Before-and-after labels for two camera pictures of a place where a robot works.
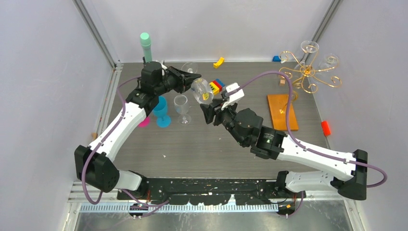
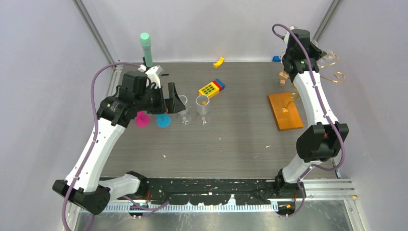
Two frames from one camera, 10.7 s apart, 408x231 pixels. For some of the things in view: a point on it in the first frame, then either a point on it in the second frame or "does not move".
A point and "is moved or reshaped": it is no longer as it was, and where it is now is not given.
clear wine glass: (181, 102) does not move
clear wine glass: (201, 88) is moved or reshaped
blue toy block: (220, 82) does not move
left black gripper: (184, 79) to (167, 105)
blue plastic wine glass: (163, 121) does not move
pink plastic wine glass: (145, 123) does not move
